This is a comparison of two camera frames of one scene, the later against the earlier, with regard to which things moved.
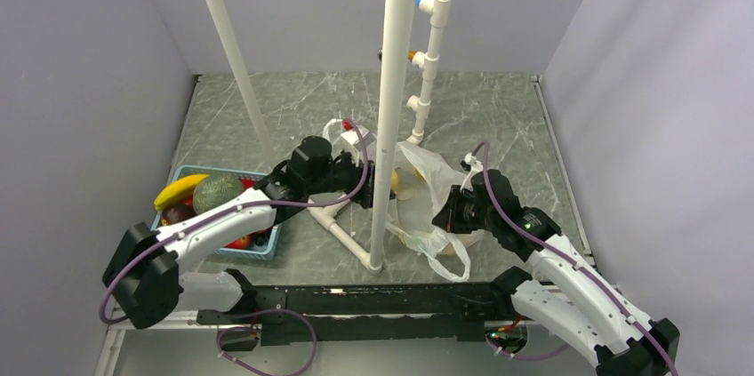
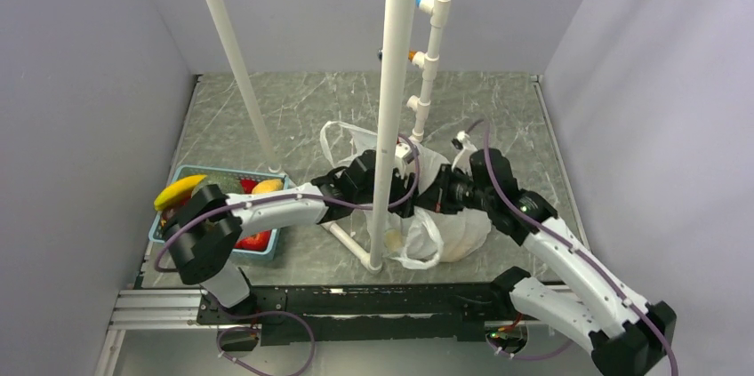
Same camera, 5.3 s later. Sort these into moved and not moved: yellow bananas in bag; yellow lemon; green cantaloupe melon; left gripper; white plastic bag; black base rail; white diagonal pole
Moved: yellow lemon; white plastic bag; left gripper
Not moved: yellow bananas in bag; green cantaloupe melon; white diagonal pole; black base rail
